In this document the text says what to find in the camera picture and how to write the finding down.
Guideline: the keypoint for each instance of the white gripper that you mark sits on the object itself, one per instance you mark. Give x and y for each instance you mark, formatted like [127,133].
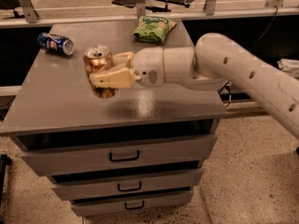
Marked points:
[148,64]

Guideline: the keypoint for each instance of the orange soda can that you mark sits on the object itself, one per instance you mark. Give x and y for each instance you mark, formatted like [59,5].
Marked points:
[98,59]

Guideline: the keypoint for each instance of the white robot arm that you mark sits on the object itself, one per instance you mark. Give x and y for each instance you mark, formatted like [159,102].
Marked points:
[214,60]

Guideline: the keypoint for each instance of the green rice chip bag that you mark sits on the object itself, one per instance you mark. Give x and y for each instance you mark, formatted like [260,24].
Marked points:
[153,29]

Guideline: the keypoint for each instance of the blue pepsi can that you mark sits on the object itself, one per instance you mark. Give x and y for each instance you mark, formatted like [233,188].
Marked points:
[55,43]

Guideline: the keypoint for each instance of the grey drawer cabinet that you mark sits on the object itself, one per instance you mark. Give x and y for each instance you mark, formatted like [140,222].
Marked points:
[56,107]

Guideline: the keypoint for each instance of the top grey drawer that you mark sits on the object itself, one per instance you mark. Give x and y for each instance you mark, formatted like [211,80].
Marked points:
[91,158]

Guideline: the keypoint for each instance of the grey drawer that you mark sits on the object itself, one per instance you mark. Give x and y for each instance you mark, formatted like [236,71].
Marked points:
[91,158]
[127,184]
[126,204]

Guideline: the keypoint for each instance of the middle grey drawer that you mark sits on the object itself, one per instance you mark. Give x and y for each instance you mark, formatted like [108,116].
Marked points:
[127,184]

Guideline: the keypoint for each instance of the bottom grey drawer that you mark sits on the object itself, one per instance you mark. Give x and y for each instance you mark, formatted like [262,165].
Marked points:
[126,204]

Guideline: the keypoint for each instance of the black object at left edge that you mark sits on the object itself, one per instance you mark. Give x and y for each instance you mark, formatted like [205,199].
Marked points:
[5,161]

